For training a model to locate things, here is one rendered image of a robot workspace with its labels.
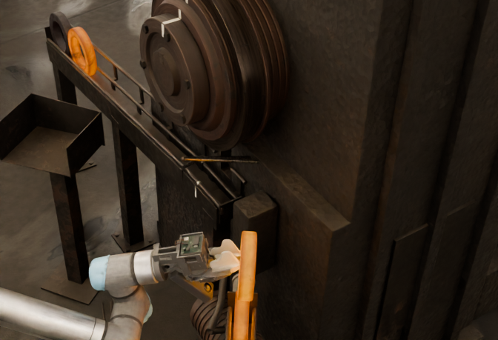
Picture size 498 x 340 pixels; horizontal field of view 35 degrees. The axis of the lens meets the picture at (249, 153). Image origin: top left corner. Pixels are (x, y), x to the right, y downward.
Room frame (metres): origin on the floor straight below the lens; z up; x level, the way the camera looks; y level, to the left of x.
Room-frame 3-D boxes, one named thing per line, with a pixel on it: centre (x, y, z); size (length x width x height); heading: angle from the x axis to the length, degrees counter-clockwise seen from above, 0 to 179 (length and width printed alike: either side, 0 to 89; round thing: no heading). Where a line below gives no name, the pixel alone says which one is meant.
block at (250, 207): (1.52, -0.03, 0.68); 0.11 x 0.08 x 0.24; 124
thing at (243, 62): (1.71, 0.12, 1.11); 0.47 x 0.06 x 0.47; 34
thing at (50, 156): (1.96, 0.63, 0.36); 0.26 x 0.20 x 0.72; 69
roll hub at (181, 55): (1.65, 0.20, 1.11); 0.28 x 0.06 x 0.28; 34
